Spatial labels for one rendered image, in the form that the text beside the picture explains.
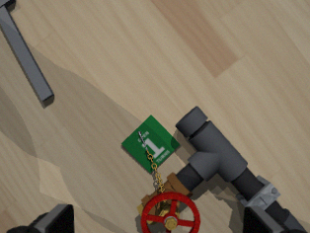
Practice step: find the grey flat bar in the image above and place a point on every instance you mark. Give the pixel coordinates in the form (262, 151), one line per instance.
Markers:
(24, 54)

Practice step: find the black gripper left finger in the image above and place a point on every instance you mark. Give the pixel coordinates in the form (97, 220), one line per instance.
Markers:
(59, 220)

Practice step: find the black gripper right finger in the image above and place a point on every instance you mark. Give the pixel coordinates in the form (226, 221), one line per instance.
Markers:
(256, 220)

